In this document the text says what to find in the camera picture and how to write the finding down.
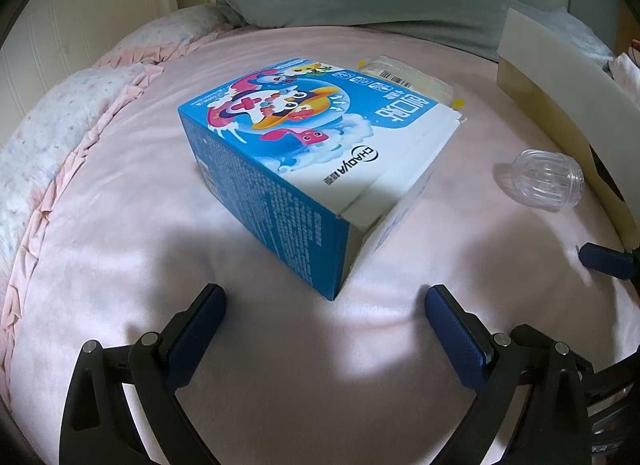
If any clear ribbed plastic capsule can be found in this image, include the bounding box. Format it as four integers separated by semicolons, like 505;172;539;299
511;149;586;212

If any clear pack of cream pads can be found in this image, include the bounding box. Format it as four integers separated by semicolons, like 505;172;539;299
358;55;464;110

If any blue cartoon carton box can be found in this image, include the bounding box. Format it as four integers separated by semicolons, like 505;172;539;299
178;58;462;299

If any white floral folded cloth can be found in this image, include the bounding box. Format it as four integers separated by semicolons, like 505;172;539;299
608;52;640;106

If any pink bed sheet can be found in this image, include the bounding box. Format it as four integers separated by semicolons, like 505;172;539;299
10;28;639;464

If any floral quilt with pink ruffle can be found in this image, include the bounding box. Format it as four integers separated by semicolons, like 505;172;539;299
1;4;233;404

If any cream wooden headboard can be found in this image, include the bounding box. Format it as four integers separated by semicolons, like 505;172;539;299
1;0;178;142

